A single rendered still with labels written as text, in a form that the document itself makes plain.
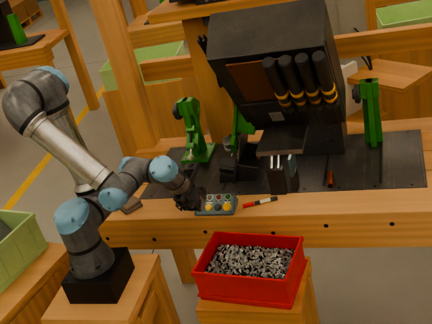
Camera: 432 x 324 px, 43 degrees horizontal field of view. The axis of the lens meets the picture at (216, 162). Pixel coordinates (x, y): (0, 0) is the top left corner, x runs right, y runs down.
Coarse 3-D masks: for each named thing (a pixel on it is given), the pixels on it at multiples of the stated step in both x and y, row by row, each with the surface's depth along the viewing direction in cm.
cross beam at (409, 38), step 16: (368, 32) 224; (384, 32) 220; (400, 32) 219; (416, 32) 217; (336, 48) 229; (352, 48) 227; (368, 48) 225; (384, 48) 224; (400, 48) 222; (416, 48) 221; (144, 64) 255; (160, 64) 253; (176, 64) 250; (192, 64) 249; (144, 80) 259
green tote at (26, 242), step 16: (16, 224) 229; (32, 224) 221; (16, 240) 214; (32, 240) 221; (0, 256) 207; (16, 256) 214; (32, 256) 221; (0, 272) 207; (16, 272) 214; (0, 288) 207
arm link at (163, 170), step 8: (152, 160) 166; (160, 160) 165; (168, 160) 164; (152, 168) 164; (160, 168) 163; (168, 168) 163; (176, 168) 166; (152, 176) 166; (160, 176) 163; (168, 176) 164; (176, 176) 166; (184, 176) 172; (168, 184) 168; (176, 184) 169
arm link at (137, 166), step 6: (126, 162) 171; (132, 162) 169; (138, 162) 169; (144, 162) 169; (150, 162) 168; (120, 168) 171; (126, 168) 167; (132, 168) 167; (138, 168) 167; (144, 168) 168; (132, 174) 165; (138, 174) 166; (144, 174) 168; (138, 180) 166; (144, 180) 169; (138, 186) 166
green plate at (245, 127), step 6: (234, 108) 202; (234, 114) 203; (240, 114) 204; (234, 120) 205; (240, 120) 206; (234, 126) 206; (240, 126) 207; (246, 126) 206; (252, 126) 206; (234, 132) 208; (240, 132) 208; (246, 132) 208; (252, 132) 207
